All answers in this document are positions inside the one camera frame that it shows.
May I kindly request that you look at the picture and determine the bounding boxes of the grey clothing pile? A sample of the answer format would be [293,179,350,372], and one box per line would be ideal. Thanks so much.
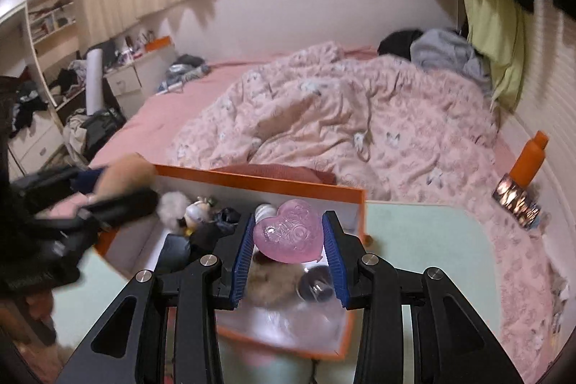
[410,29,492,95]

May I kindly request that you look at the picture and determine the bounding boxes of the pink floral duvet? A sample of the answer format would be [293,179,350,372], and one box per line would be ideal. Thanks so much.
[167,43,552,383]

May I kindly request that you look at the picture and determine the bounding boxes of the small orange box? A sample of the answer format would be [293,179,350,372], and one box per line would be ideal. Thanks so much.
[144,36,173,53]

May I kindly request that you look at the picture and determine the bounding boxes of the lint roller refill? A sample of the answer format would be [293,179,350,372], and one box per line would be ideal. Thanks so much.
[254,204,277,224]

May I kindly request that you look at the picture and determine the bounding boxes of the small black box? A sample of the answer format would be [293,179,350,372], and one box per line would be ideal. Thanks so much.
[154,234,197,275]

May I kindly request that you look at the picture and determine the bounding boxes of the cartoon figure keychain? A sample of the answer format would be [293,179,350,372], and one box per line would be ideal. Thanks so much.
[184,197,218,236]

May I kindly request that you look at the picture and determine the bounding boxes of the white fluffy pompom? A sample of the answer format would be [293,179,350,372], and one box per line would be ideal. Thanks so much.
[156,191,192,234]

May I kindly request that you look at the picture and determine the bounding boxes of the brown fur pompom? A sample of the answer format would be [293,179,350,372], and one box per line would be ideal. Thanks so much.
[244,257,305,308]

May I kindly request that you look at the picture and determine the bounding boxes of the white drawer cabinet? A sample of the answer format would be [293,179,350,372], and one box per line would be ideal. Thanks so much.
[104,45,177,120]

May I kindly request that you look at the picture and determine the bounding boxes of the beige plush toy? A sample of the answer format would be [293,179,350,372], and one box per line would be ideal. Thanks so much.
[92,153,157,202]

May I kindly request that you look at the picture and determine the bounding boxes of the orange water bottle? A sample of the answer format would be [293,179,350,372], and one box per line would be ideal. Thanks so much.
[509,131,549,189]

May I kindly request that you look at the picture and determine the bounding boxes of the smartphone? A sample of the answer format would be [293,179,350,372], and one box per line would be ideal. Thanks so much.
[492,173,541,230]

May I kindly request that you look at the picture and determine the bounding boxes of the person's left hand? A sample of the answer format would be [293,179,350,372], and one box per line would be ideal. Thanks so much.
[1,292,73,367]

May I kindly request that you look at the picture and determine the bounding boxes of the folded clothes on bed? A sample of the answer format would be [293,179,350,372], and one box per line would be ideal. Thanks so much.
[156,55,211,95]

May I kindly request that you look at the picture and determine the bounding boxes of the orange cardboard box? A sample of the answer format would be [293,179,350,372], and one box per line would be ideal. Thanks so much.
[91,163,368,363]

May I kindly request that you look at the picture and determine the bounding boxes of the metal round object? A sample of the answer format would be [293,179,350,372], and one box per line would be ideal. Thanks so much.
[297,265,334,303]

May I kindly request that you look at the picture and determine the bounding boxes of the black clothing on bed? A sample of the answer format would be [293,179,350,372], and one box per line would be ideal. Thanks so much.
[377,29,424,60]

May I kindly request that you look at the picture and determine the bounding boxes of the pink heart-shaped object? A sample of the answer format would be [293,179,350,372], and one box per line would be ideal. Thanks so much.
[253,199,324,264]

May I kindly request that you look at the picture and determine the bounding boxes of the white shelf unit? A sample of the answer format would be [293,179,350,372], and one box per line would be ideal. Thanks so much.
[1,0,84,177]

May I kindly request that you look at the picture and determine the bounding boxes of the white paper roll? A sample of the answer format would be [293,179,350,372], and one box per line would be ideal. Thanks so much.
[85,49,104,116]

